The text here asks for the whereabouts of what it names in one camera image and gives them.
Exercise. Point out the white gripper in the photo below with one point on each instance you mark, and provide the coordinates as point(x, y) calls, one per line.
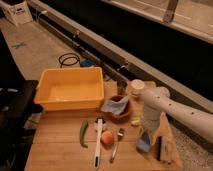
point(150, 125)

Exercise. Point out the blue sponge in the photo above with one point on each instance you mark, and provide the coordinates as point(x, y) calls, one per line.
point(143, 143)

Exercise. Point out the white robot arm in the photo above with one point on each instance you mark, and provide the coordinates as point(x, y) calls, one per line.
point(157, 100)

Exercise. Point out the yellow corn cob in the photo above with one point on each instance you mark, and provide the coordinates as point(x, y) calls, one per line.
point(135, 122)

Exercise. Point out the brown clay bowl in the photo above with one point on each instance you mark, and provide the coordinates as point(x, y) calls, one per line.
point(127, 111)

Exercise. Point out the metal fork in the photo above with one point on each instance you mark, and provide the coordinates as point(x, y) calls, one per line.
point(120, 135)

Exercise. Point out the blue-grey cloth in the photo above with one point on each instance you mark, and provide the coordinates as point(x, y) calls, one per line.
point(115, 107)

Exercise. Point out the white lidded jar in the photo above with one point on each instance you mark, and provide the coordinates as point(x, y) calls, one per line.
point(137, 86)

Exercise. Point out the dark glass cup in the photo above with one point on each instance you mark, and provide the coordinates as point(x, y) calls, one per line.
point(121, 87)

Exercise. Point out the orange peach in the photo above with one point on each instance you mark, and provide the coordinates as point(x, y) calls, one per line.
point(107, 138)

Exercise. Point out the green pepper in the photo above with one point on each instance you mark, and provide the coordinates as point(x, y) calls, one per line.
point(82, 132)

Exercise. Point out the blue object on floor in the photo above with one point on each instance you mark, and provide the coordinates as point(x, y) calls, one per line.
point(87, 63)

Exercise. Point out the yellow plastic tub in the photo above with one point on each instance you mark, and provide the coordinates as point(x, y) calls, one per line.
point(70, 88)

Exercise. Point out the black chair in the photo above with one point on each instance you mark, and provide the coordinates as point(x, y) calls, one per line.
point(16, 106)

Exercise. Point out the white cardboard box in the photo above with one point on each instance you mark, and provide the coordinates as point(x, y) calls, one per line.
point(17, 14)

